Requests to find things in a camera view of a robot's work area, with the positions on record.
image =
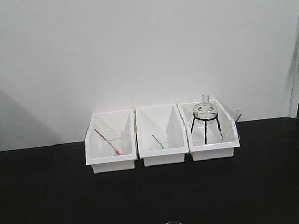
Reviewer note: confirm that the beaker in middle bin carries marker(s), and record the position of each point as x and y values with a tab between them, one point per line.
154	145

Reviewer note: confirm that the beaker in bin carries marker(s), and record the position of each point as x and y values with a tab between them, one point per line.
154	145
114	135

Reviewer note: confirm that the beaker in left bin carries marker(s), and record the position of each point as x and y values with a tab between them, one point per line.
114	135

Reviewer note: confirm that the middle white plastic bin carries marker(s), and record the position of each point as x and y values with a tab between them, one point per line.
159	120

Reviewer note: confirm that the white plastic bin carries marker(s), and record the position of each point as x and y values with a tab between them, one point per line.
215	147
124	121
159	120

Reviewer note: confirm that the green glass stirring rod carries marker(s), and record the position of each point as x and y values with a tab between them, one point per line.
158	141

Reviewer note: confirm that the red glass stirring rod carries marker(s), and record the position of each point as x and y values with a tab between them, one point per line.
117	151

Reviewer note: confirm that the left white plastic bin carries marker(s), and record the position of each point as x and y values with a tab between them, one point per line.
124	121

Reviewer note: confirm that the round glass flask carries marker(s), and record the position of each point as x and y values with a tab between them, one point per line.
205	110

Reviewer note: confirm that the right white plastic bin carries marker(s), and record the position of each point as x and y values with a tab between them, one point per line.
215	147

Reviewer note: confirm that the clear glass test tube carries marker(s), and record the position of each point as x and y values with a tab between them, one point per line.
235	118

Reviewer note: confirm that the black wire tripod stand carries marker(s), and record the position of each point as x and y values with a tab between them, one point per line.
205	120

